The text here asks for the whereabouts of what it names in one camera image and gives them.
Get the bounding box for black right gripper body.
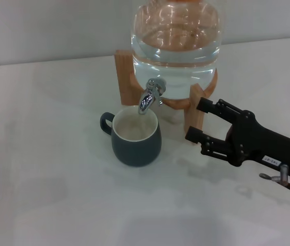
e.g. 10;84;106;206
225;109;290;177

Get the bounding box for chrome faucet with lever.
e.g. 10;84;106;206
138;78;166;115

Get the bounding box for black ceramic cup white inside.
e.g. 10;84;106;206
100;107;162;168

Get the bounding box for glass water dispenser jar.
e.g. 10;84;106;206
130;0;225;100

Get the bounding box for wooden dispenser stand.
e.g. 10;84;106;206
113;49;219;146

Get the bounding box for metal cable connector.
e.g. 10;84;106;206
259;165;290;200

